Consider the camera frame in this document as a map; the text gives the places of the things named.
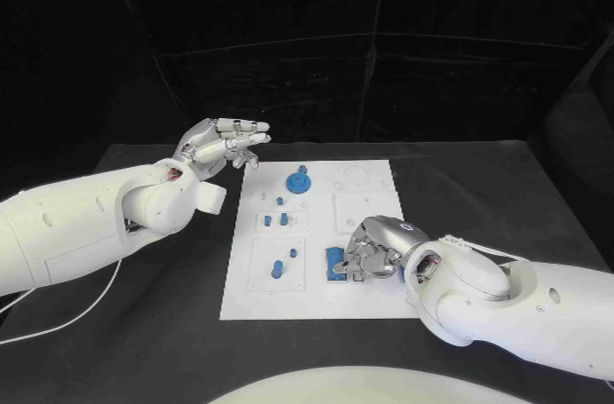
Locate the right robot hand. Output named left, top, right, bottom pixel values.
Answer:
left=331, top=215, right=432, bottom=280

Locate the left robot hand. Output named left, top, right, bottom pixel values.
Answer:
left=171, top=117, right=272, bottom=180

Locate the white task board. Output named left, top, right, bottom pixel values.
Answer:
left=218, top=159, right=423, bottom=321

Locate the blue block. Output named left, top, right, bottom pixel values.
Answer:
left=324, top=247, right=350, bottom=282

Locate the blue gear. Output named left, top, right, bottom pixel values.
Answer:
left=285, top=172, right=312, bottom=194

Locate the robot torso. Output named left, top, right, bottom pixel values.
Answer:
left=205, top=365, right=537, bottom=404

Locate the white cable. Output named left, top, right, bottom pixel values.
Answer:
left=0, top=257, right=122, bottom=345
left=442, top=234, right=530, bottom=263

